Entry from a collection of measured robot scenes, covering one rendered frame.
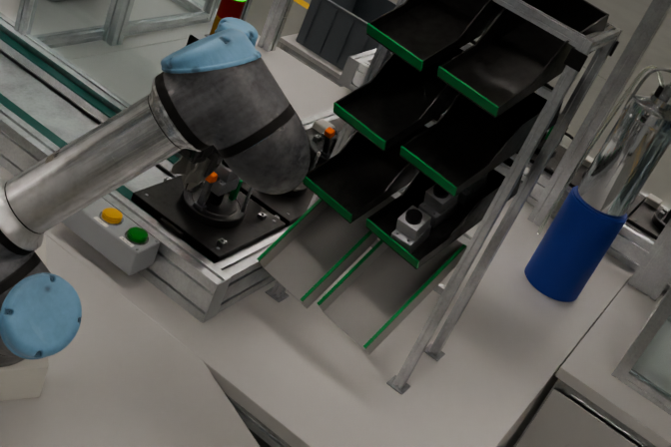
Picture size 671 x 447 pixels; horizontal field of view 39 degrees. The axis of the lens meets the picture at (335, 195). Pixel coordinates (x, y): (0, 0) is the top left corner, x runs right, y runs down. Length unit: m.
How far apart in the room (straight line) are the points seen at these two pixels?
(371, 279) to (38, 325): 0.72
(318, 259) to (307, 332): 0.20
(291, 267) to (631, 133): 0.93
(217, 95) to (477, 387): 1.09
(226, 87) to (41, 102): 1.17
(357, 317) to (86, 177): 0.71
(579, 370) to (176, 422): 1.04
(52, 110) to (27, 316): 1.03
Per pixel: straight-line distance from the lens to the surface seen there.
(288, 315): 2.02
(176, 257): 1.90
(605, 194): 2.43
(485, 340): 2.25
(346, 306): 1.84
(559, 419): 2.38
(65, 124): 2.29
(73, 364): 1.74
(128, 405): 1.70
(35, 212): 1.33
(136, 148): 1.27
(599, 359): 2.44
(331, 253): 1.87
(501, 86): 1.63
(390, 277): 1.84
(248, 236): 2.00
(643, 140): 2.37
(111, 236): 1.90
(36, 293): 1.37
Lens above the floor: 2.04
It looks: 28 degrees down
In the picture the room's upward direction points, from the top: 24 degrees clockwise
